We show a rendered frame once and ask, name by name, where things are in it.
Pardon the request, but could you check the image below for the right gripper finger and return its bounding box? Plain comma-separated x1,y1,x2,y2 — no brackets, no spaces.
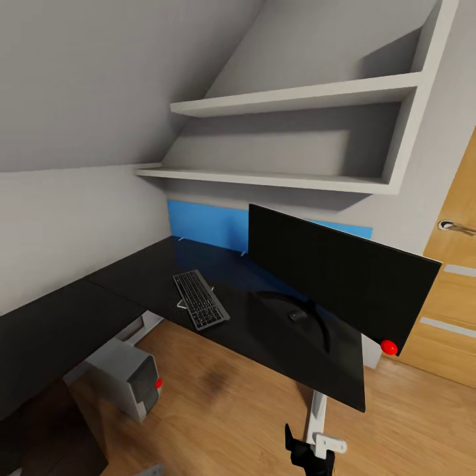
285,424,296,451

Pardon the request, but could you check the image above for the monitor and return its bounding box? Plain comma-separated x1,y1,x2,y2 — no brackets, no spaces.
248,203,443,357

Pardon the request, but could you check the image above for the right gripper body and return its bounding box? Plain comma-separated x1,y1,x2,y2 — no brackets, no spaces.
290,441,335,476

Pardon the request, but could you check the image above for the mouse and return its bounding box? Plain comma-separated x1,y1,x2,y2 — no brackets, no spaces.
290,311,307,322

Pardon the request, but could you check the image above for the keyboard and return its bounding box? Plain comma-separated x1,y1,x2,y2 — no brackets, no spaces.
173,270,229,331

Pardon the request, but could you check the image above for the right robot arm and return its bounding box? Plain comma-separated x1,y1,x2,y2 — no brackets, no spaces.
285,424,348,476

